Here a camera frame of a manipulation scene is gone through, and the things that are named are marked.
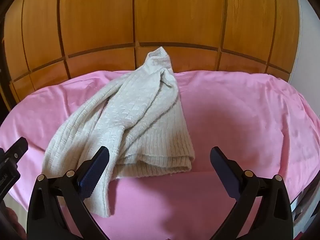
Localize cream knitted sweater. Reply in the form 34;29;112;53
42;46;196;217

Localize pink blanket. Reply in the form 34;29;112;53
0;70;320;240

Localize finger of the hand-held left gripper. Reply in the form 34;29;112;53
4;137;28;163

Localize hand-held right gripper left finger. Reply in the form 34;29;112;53
27;146;110;240

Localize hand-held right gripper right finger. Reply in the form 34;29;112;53
210;147;294;240

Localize wooden panelled headboard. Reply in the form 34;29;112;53
0;0;300;110

